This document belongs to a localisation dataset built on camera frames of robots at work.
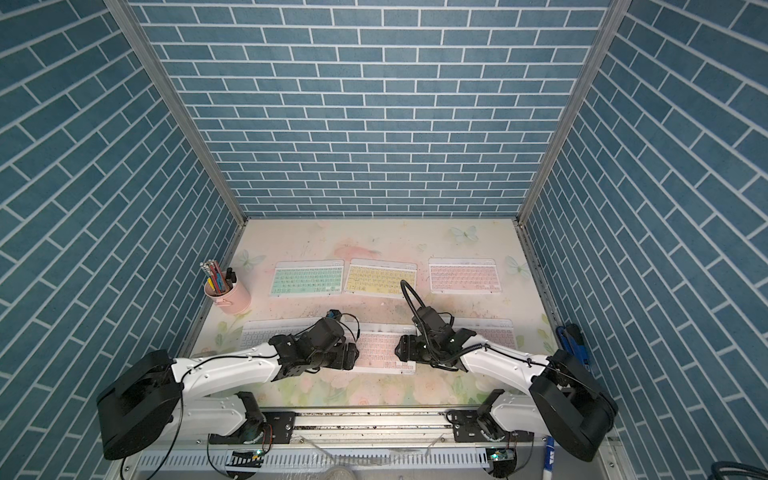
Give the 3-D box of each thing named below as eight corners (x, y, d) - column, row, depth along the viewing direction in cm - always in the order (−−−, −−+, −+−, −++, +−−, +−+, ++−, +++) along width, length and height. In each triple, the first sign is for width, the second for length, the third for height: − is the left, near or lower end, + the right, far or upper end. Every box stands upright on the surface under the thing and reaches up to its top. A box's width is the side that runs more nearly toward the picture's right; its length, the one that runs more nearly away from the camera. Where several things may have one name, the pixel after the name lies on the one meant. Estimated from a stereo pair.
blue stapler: (567, 364, 87) (572, 360, 84) (554, 328, 95) (558, 323, 92) (587, 364, 87) (593, 360, 85) (573, 328, 95) (578, 323, 92)
